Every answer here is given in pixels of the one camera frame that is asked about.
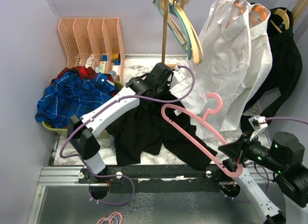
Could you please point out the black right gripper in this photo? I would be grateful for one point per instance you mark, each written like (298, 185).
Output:
(238, 149)

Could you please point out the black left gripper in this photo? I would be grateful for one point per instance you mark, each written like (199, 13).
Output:
(167, 88)

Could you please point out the black shirt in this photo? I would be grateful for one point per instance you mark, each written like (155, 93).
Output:
(286, 64)
(143, 129)

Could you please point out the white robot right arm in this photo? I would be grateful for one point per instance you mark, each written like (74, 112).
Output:
(284, 158)

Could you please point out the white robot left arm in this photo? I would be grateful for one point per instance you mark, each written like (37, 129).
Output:
(83, 132)

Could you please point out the cream yellow hanger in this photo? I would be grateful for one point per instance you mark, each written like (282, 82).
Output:
(195, 38)

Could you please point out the white shirt front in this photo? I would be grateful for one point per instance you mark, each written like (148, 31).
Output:
(227, 54)

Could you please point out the white shirt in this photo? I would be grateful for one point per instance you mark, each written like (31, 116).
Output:
(259, 68)
(227, 54)

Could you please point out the red plaid shirt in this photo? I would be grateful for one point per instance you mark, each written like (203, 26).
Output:
(82, 77)

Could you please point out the blue plaid shirt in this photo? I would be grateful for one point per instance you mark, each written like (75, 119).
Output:
(70, 95)

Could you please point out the white shirt behind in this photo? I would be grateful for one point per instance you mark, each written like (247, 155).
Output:
(259, 68)

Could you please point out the hanging black shirt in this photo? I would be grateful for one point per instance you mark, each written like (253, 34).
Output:
(286, 64)

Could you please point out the orange hanger left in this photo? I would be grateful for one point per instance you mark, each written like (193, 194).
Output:
(236, 15)

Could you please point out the orange hanger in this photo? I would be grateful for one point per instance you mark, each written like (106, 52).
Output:
(257, 14)
(236, 15)

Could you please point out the orange hanger right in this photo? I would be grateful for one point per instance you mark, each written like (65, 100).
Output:
(257, 14)

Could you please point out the yellow grey stapler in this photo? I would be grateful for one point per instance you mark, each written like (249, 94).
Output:
(115, 57)

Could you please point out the green white box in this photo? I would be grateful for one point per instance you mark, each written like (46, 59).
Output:
(102, 66)

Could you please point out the black base bar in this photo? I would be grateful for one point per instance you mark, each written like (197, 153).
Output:
(159, 179)

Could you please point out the grey cloth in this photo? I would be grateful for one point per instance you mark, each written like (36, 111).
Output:
(112, 143)

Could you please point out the green laundry basket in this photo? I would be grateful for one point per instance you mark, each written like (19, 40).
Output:
(63, 132)

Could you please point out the white spiral notebook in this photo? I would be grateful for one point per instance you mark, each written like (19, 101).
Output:
(90, 62)

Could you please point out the pink plastic file organizer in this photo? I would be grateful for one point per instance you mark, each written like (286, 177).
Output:
(82, 37)

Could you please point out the coloured rubber bands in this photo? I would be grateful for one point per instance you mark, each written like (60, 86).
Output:
(113, 218)

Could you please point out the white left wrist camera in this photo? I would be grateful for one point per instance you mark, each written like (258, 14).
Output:
(178, 76)

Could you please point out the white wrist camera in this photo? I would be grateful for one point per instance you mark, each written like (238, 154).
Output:
(259, 124)
(178, 76)

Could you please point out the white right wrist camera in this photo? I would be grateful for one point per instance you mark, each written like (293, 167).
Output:
(259, 124)

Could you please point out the aluminium rail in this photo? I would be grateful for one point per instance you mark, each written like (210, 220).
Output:
(62, 200)

